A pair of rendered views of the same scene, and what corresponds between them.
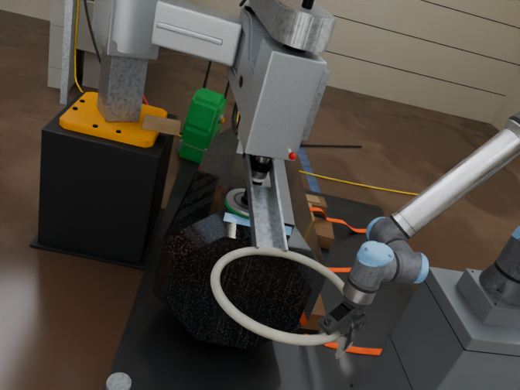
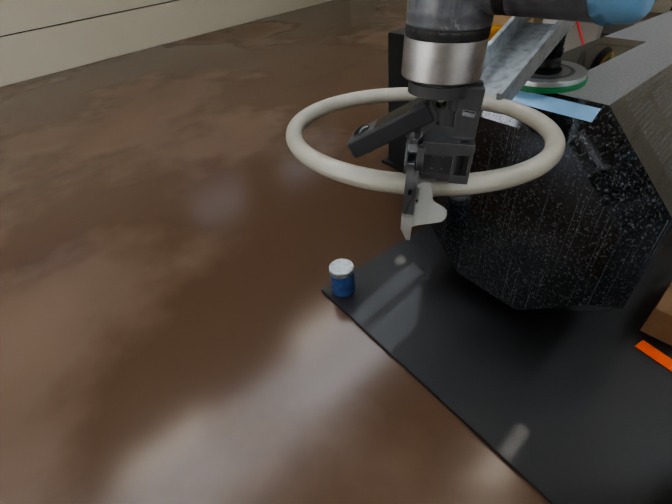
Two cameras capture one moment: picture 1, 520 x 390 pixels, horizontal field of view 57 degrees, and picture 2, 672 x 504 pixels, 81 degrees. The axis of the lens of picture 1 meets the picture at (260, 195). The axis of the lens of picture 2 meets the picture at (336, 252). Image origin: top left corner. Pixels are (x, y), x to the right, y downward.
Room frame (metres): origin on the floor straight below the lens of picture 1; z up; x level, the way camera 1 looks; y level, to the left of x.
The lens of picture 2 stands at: (0.79, -0.72, 1.21)
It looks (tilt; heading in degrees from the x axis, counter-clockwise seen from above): 40 degrees down; 65
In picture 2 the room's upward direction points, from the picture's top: 7 degrees counter-clockwise
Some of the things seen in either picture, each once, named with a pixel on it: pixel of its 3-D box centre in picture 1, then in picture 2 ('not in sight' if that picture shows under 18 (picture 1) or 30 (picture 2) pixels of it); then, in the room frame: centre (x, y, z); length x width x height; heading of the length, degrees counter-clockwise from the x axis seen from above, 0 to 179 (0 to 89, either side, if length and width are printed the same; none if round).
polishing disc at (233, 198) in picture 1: (249, 202); (544, 72); (1.86, 0.04, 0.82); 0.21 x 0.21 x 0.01
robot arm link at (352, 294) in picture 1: (358, 289); (442, 58); (1.12, -0.35, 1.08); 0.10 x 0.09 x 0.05; 49
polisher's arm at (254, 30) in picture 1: (263, 76); not in sight; (2.23, 0.14, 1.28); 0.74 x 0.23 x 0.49; 18
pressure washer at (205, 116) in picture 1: (206, 110); not in sight; (3.78, 0.63, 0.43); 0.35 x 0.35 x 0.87; 83
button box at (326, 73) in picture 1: (313, 104); not in sight; (1.83, -0.09, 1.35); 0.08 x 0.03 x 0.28; 18
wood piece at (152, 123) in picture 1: (161, 124); (516, 17); (2.42, 0.63, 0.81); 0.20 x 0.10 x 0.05; 106
